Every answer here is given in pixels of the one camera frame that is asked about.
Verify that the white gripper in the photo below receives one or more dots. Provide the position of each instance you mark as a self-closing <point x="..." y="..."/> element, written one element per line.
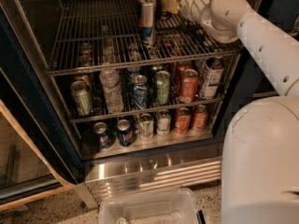
<point x="188" y="4"/>

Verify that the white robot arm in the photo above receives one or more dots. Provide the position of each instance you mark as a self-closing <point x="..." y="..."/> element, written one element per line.
<point x="260" y="158"/>

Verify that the tall silver blue energy can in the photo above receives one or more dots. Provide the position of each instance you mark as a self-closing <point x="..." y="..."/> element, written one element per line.
<point x="146" y="21"/>

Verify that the orange can behind middle shelf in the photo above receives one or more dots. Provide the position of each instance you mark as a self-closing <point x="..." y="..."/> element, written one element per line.
<point x="181" y="67"/>

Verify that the green can shelf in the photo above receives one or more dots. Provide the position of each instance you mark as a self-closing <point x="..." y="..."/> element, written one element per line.
<point x="162" y="84"/>
<point x="82" y="96"/>

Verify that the orange can middle shelf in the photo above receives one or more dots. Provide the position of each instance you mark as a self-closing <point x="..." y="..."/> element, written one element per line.
<point x="188" y="86"/>

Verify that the blue silver can middle shelf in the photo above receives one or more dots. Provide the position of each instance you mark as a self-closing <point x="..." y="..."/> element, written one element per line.
<point x="140" y="91"/>

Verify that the stainless steel fridge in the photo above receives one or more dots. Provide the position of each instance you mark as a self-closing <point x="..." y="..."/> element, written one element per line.
<point x="146" y="165"/>

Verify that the orange can bottom right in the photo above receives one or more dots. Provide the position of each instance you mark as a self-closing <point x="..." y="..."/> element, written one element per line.
<point x="199" y="118"/>

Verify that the white green can bottom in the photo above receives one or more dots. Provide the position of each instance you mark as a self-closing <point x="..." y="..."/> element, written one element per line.
<point x="163" y="122"/>

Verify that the orange can bottom left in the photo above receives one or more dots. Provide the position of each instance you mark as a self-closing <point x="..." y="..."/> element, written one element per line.
<point x="182" y="120"/>

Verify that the gold can behind green can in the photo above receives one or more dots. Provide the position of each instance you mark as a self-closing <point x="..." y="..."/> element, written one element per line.
<point x="87" y="78"/>

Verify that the silver green can bottom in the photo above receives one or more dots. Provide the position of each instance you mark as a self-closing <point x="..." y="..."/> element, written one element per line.
<point x="146" y="126"/>

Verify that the green can left middle shelf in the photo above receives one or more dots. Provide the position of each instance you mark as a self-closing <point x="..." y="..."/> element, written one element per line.
<point x="82" y="96"/>

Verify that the blue pepsi can right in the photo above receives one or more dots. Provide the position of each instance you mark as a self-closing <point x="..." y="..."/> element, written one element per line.
<point x="124" y="132"/>

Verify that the blue pepsi can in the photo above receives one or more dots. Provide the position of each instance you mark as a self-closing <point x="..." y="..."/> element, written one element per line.
<point x="124" y="132"/>
<point x="101" y="131"/>

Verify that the blue pepsi can left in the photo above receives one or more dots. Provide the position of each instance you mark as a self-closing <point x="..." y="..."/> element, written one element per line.
<point x="101" y="131"/>

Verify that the open glass fridge door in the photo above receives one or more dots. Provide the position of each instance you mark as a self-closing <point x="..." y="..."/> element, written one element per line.
<point x="32" y="137"/>

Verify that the white label glass bottle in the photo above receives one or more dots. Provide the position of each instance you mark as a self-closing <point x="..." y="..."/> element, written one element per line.
<point x="211" y="78"/>

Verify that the clear plastic water bottle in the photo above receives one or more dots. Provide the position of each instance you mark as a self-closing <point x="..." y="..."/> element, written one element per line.
<point x="111" y="84"/>

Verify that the clear plastic bin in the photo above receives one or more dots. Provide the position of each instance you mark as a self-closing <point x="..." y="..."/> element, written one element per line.
<point x="173" y="206"/>

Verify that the top wire fridge shelf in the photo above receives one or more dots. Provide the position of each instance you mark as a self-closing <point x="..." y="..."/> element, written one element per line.
<point x="96" y="34"/>

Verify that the wire fridge shelf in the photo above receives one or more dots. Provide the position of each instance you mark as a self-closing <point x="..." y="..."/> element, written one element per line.
<point x="96" y="34"/>
<point x="228" y="59"/>

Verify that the middle wire fridge shelf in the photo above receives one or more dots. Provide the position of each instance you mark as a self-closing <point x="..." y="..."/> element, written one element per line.
<point x="228" y="59"/>

